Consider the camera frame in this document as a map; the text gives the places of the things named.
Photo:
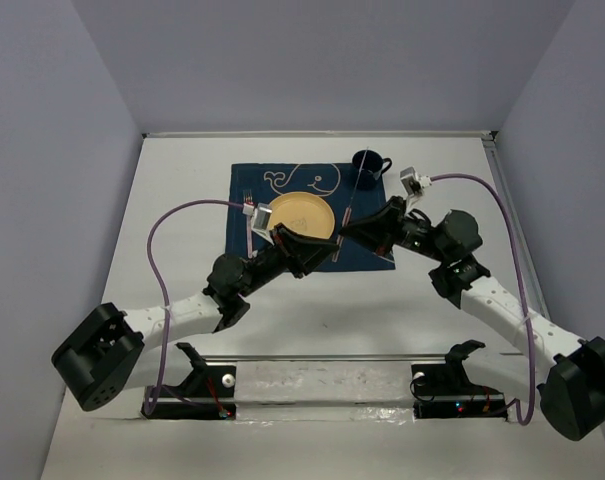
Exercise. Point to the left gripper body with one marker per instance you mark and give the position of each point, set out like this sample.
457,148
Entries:
268,264

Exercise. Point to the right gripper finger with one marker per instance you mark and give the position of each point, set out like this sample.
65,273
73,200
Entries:
379,245
384,222

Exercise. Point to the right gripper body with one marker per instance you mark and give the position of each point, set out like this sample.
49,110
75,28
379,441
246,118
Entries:
414,233

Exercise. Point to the pink handled knife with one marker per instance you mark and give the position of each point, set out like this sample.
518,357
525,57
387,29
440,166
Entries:
348,210

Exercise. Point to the tan wooden plate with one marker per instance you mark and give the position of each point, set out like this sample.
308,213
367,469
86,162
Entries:
303,213

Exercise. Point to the dark blue mug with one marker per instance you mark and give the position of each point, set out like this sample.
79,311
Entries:
369,166

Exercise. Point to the pink handled fork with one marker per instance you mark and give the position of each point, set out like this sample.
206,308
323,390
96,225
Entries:
248,211

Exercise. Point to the blue whale cloth placemat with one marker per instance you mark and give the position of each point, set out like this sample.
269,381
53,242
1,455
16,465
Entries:
334,183

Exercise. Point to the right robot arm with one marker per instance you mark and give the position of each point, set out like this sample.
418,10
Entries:
570,371

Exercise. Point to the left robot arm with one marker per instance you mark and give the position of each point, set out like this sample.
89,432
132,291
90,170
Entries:
97,359

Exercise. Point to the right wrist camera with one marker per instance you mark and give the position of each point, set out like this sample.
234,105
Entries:
415,185

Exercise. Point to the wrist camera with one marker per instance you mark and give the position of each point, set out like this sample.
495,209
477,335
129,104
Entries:
415,185
261,219

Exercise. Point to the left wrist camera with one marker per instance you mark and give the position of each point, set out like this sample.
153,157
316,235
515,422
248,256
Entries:
261,219

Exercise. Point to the metal rail at table front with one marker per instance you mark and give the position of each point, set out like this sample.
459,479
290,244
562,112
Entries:
326,358

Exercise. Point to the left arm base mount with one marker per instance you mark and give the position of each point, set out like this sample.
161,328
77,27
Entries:
206,392

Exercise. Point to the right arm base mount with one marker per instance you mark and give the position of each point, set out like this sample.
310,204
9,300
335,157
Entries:
444,391

